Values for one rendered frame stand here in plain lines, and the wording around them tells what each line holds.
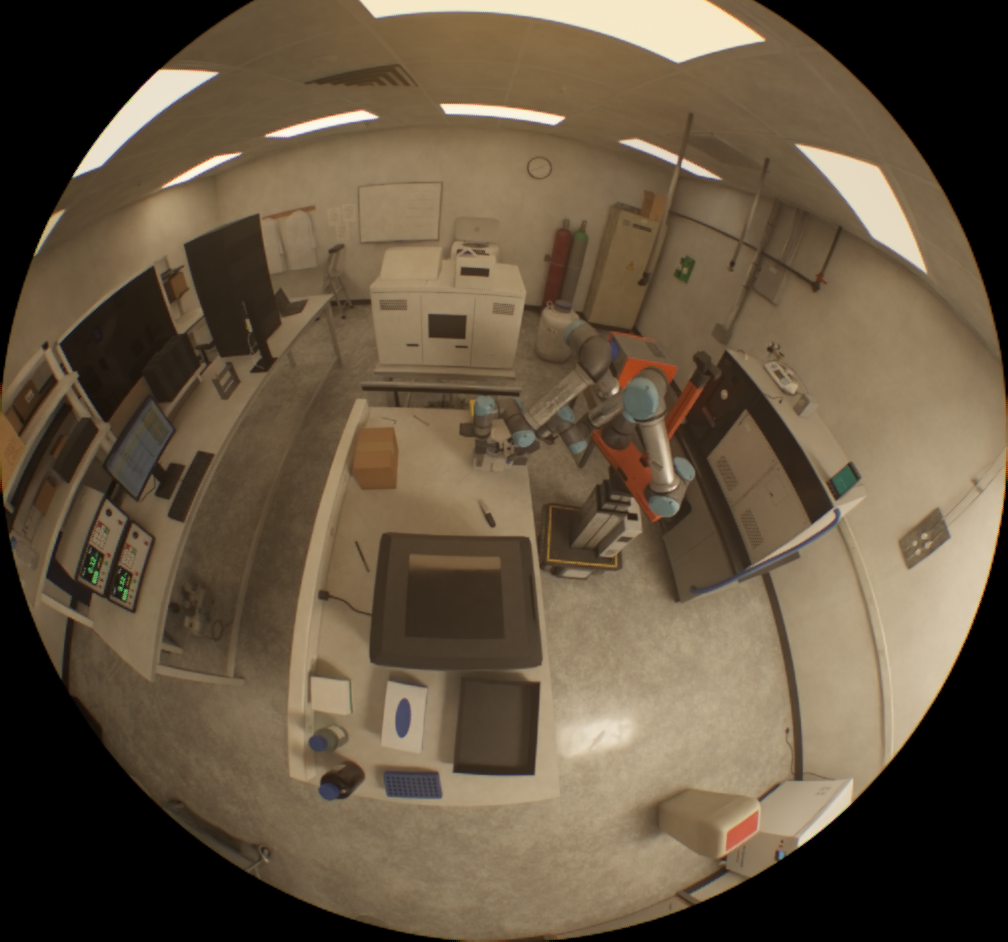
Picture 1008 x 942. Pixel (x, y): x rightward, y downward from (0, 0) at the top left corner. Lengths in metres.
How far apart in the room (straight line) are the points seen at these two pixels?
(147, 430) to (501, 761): 2.19
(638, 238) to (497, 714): 4.95
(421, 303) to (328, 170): 3.69
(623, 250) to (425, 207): 2.81
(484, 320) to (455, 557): 1.31
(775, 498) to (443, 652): 1.71
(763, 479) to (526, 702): 1.60
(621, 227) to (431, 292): 3.39
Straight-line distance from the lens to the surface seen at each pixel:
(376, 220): 4.88
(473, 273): 1.69
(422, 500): 1.34
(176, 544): 1.88
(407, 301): 1.79
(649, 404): 0.95
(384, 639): 0.88
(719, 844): 2.35
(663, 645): 2.48
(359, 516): 1.35
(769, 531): 1.94
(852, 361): 2.95
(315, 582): 1.20
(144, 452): 2.06
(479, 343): 1.87
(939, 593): 2.87
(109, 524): 1.87
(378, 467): 1.26
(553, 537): 2.01
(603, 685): 2.25
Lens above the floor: 2.05
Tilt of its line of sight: 48 degrees down
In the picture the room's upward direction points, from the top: 10 degrees clockwise
